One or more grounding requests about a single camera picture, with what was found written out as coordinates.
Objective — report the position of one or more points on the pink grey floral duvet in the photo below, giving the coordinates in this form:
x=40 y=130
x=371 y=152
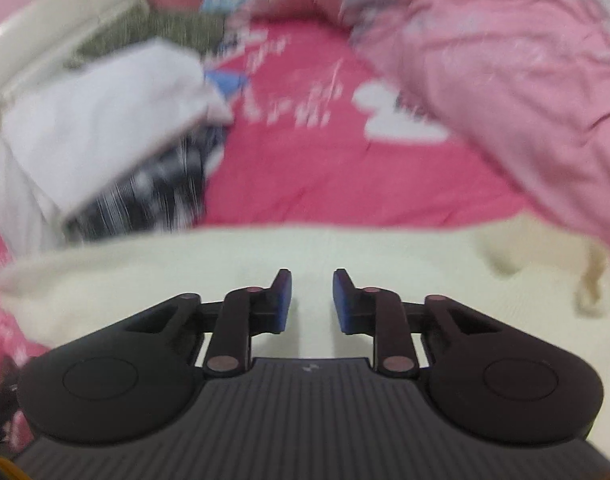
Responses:
x=527 y=81

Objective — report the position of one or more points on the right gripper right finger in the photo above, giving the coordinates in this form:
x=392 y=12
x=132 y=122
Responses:
x=380 y=314

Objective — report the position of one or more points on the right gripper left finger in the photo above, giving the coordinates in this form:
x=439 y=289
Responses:
x=241 y=315

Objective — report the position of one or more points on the cream fleece sweater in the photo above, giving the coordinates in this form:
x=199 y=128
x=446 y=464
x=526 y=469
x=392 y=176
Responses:
x=546 y=281

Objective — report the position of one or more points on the pile of white clothes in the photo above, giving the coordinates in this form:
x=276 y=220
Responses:
x=122 y=142

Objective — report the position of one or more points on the pink floral bed blanket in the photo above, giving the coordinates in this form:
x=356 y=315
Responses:
x=318 y=142

